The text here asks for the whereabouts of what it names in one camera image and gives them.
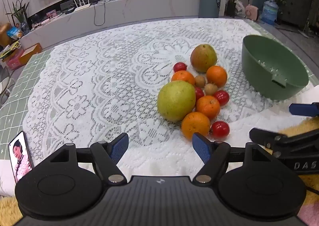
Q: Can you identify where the grey blue trash can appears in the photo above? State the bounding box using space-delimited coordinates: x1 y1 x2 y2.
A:
199 0 222 18

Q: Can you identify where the orange cardboard box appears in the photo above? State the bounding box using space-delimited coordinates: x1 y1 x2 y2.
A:
19 43 43 65

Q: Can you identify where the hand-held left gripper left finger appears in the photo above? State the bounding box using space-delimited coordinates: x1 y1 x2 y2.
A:
47 133 129 184

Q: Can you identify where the smartphone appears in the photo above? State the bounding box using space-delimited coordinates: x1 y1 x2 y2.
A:
8 131 34 184

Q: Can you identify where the pink pig toy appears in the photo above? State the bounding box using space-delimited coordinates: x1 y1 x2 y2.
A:
244 4 261 21

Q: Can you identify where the green plastic bowl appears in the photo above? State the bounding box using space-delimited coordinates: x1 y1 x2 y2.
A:
241 35 310 100

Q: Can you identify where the white lace tablecloth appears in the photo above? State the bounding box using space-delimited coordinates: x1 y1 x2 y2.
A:
22 18 315 175

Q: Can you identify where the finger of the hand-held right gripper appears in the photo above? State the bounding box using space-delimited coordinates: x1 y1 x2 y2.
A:
249 128 319 158
289 102 319 117

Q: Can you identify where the green pear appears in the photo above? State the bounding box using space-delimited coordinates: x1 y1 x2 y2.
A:
157 80 196 122

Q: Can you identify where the orange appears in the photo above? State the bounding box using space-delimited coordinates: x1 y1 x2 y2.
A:
171 71 196 86
206 66 228 85
195 95 221 120
181 112 211 140

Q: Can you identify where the small brown kiwi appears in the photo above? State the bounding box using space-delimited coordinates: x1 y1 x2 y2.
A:
194 75 206 88
204 83 218 95

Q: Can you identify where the blue water bottle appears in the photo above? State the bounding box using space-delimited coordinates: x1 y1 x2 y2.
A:
261 0 279 25

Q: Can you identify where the white plastic bag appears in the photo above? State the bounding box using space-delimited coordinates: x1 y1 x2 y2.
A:
235 0 246 19

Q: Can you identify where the pink box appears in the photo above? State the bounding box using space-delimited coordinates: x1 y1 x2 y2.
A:
6 49 26 70

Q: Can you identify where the red yellow apple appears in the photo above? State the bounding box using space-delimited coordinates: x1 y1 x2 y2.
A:
190 44 217 73

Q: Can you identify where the dark tall cabinet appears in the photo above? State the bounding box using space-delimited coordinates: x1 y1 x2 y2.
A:
279 0 315 30

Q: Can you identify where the blue snack bag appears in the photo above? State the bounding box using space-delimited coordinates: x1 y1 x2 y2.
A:
6 27 23 40

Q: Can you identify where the white router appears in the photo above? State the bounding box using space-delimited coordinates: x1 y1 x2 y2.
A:
73 0 92 12

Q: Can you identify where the black cable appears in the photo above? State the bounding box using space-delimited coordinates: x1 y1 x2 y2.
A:
93 0 120 26

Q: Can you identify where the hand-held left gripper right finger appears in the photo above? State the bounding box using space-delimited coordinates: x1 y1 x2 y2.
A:
192 133 276 184

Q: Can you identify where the white low cabinet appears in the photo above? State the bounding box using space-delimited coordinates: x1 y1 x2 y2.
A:
19 0 226 50

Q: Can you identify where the golden vase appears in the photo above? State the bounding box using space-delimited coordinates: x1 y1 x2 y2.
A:
0 23 13 47

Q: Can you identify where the plant in glass vase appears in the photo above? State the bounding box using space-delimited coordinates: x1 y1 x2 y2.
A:
6 0 31 35

